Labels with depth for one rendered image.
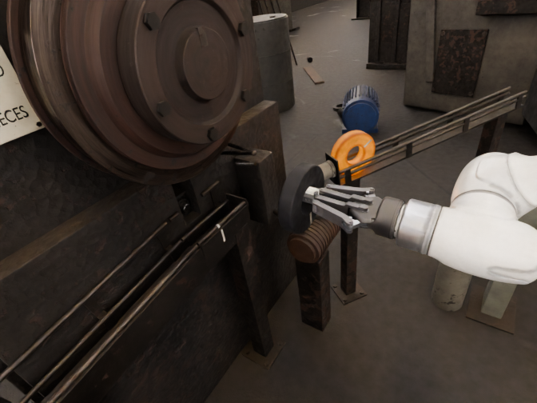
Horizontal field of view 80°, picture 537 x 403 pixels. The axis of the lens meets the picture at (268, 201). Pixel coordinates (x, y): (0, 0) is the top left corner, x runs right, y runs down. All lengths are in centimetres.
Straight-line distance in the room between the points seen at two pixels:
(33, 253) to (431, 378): 126
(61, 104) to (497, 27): 290
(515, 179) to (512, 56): 246
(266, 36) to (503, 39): 187
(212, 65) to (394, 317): 123
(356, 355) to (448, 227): 91
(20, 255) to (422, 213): 72
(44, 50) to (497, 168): 73
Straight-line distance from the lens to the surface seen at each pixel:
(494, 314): 162
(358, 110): 275
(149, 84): 55
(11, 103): 70
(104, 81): 57
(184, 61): 58
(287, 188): 64
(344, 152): 109
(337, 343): 143
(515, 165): 69
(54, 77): 57
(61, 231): 76
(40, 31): 57
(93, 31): 57
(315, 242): 106
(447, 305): 157
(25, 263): 73
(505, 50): 311
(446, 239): 59
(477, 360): 151
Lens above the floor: 123
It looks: 35 degrees down
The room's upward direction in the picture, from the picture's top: 9 degrees counter-clockwise
